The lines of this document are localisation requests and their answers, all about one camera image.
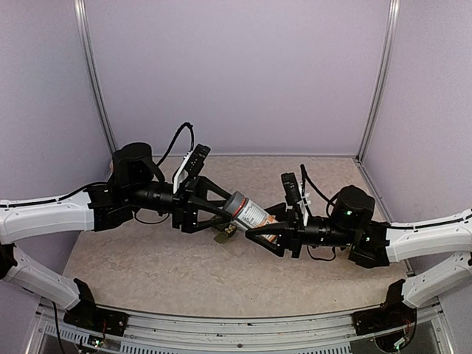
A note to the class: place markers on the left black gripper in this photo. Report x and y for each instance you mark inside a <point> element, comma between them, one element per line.
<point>184,211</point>

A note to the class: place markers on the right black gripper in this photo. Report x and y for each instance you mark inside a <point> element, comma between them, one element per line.
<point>293,226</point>

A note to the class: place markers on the orange pill bottle grey cap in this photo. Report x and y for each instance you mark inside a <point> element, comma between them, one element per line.
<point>249,215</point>

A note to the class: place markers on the green weekly pill organizer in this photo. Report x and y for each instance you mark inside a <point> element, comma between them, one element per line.
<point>221,236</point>

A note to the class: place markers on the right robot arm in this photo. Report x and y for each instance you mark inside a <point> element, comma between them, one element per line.
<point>372,244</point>

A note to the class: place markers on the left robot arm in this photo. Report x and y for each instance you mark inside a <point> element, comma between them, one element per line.
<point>136,183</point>

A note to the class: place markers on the cream tablets in organizer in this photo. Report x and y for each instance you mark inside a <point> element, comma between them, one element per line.
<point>231,229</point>

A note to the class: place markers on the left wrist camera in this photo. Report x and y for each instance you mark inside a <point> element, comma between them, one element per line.
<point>191,165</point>

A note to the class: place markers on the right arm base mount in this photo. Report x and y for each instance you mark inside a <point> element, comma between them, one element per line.
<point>391,313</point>

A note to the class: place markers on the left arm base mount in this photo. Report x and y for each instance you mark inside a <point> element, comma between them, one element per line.
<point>87,315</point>

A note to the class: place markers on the front aluminium rail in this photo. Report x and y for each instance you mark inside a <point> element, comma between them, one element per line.
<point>328,332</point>

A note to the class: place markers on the right aluminium frame post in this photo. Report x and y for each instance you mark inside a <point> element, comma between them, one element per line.
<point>381,79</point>

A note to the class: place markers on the aluminium frame post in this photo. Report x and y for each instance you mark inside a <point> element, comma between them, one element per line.
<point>381,79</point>
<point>93,77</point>

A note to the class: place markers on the left aluminium frame post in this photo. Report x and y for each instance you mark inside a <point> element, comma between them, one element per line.
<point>93,77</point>

